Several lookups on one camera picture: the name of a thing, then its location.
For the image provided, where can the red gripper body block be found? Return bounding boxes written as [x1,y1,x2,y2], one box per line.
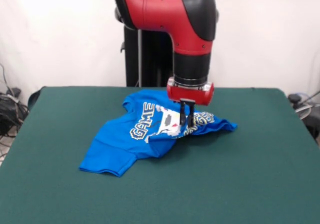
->
[166,77,215,107]

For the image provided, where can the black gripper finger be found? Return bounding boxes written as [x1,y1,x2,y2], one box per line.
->
[187,103,196,128]
[179,101,187,125]

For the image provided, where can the blue printed t-shirt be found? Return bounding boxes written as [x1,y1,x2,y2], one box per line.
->
[78,88,238,177]

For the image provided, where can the dark green table cloth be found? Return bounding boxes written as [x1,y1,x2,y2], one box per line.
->
[0,86,320,224]

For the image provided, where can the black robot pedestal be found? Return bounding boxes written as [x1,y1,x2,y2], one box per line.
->
[114,7,221,87]

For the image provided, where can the black cable tangle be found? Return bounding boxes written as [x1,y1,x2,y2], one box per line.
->
[287,90,320,141]
[0,63,30,137]

